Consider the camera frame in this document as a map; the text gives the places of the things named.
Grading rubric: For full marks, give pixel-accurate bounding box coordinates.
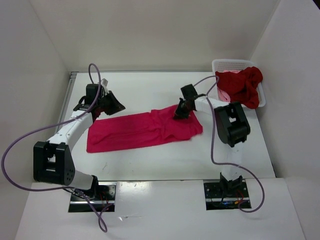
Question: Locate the dark red t shirt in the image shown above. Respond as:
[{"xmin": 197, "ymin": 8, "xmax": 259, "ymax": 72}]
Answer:
[{"xmin": 215, "ymin": 66, "xmax": 263, "ymax": 109}]

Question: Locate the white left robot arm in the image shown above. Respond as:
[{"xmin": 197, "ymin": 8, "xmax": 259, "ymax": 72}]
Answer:
[{"xmin": 33, "ymin": 91, "xmax": 126, "ymax": 200}]

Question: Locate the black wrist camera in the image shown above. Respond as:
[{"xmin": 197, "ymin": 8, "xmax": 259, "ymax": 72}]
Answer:
[
  {"xmin": 180, "ymin": 84, "xmax": 198, "ymax": 100},
  {"xmin": 85, "ymin": 83, "xmax": 99, "ymax": 103}
]

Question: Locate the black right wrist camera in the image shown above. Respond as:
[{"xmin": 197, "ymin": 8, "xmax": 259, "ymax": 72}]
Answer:
[{"xmin": 180, "ymin": 84, "xmax": 198, "ymax": 100}]

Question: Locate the white perforated plastic basket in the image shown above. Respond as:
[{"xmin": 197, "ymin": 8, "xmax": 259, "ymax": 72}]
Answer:
[{"xmin": 211, "ymin": 59, "xmax": 266, "ymax": 108}]

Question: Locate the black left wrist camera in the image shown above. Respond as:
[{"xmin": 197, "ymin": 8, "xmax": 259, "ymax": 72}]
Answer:
[{"xmin": 85, "ymin": 83, "xmax": 99, "ymax": 103}]

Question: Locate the magenta t shirt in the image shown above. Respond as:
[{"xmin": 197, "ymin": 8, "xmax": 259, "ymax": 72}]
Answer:
[{"xmin": 86, "ymin": 105, "xmax": 203, "ymax": 154}]

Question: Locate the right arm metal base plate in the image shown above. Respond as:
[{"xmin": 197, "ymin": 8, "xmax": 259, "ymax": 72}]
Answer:
[{"xmin": 203, "ymin": 180, "xmax": 252, "ymax": 211}]

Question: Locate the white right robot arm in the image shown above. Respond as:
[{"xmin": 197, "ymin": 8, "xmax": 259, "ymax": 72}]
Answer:
[{"xmin": 173, "ymin": 94, "xmax": 251, "ymax": 197}]

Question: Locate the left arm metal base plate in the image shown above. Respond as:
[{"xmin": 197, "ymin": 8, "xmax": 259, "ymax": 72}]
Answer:
[{"xmin": 68, "ymin": 181, "xmax": 117, "ymax": 213}]

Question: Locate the light pink t shirt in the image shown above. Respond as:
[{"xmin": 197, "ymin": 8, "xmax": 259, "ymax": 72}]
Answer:
[{"xmin": 217, "ymin": 70, "xmax": 240, "ymax": 103}]

